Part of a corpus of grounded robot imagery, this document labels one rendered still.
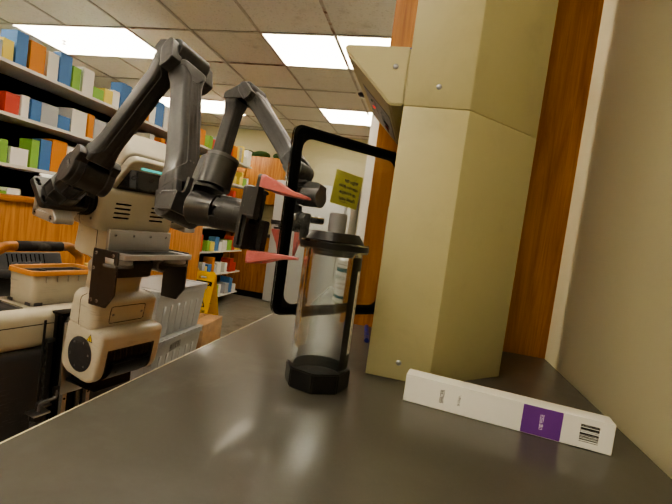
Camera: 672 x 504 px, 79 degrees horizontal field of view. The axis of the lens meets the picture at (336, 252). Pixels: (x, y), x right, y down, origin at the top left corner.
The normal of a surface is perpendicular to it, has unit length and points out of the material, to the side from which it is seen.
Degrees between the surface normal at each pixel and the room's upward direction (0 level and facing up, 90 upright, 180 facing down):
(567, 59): 90
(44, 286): 92
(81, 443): 0
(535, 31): 90
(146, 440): 0
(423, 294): 90
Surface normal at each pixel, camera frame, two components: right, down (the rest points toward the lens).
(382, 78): -0.21, 0.02
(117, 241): 0.90, 0.14
